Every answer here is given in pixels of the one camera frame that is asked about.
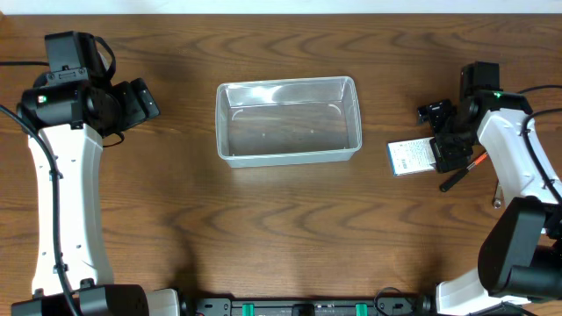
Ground white teal product card package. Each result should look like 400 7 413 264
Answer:
386 137 436 176

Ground clear plastic container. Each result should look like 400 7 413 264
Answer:
215 76 363 168

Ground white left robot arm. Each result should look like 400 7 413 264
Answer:
11 32 183 315

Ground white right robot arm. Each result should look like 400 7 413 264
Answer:
417 61 561 315

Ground silver combination wrench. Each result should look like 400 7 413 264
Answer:
492 182 503 209

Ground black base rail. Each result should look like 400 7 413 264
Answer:
191 294 437 316

